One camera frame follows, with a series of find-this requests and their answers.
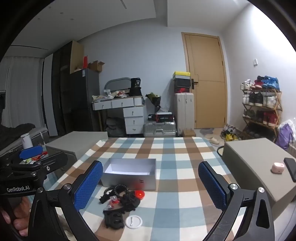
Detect silver suitcase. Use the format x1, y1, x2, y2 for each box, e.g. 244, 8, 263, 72
143, 122, 177, 138

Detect black flower bouquet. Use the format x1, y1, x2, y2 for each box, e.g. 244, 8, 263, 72
146, 92, 162, 112

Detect checked tablecloth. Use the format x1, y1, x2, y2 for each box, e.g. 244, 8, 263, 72
54, 137, 275, 241

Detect pile of shoes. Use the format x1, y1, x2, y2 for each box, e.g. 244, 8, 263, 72
220, 124, 238, 142

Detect bamboo shoe rack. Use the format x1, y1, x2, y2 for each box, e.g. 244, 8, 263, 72
240, 88, 282, 139

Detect black spiral hair tie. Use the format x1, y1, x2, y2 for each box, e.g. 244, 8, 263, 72
103, 184, 129, 197

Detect clutter of papers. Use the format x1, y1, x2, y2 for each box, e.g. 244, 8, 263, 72
92, 89, 129, 101

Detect black red gift box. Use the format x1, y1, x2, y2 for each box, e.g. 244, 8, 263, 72
156, 112, 174, 123

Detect white cylindrical container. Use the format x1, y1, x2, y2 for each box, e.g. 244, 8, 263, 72
20, 134, 33, 149

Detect grey curtain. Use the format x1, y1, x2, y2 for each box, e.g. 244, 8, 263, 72
0, 56, 44, 130

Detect grey arched mirror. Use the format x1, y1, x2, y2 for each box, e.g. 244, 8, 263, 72
105, 77, 132, 92

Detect pink earbuds case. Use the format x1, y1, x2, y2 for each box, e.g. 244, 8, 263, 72
271, 163, 285, 174

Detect wooden shoe rack with shoes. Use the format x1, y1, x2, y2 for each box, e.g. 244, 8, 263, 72
240, 75, 281, 127

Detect black hair clip pile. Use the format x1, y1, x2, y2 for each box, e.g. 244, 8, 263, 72
103, 209, 126, 230

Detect black wardrobe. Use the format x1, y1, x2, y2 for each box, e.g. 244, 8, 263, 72
51, 42, 73, 136

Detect purple bag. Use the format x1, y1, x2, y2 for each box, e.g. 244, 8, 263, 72
276, 119, 296, 151

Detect open cardboard box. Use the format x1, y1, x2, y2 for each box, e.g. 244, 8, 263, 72
88, 61, 105, 73

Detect silver box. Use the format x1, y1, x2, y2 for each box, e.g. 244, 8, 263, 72
99, 158, 158, 191

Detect person's left hand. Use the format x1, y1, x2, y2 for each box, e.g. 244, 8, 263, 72
0, 197, 30, 237

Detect dark refrigerator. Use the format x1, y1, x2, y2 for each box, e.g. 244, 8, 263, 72
69, 68, 100, 132

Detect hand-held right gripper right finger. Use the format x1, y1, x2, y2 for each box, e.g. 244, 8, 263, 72
198, 161, 275, 241

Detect black jagged hair clip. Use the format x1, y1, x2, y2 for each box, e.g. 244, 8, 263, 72
99, 191, 116, 204

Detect dark clothing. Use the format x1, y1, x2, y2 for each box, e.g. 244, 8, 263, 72
0, 123, 36, 145

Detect beige upright suitcase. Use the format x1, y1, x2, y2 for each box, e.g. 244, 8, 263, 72
174, 93, 196, 137

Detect large cardboard sheet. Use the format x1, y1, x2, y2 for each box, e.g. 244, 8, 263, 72
70, 40, 84, 75

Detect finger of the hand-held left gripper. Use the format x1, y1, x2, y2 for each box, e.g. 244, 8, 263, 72
20, 146, 45, 160
9, 152, 68, 173

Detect white dresser with drawers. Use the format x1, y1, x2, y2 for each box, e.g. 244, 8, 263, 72
92, 96, 147, 135

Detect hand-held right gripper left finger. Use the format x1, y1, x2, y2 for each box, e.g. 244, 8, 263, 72
24, 160, 103, 241

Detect black hair claw clips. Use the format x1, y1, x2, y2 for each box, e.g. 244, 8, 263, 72
120, 191, 141, 211

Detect yellow lid shoebox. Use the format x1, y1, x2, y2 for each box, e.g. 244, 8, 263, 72
173, 71, 191, 79

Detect black phone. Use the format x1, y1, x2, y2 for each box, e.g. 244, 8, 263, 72
284, 158, 296, 182

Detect wooden door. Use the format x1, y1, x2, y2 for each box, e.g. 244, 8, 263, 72
181, 32, 228, 129

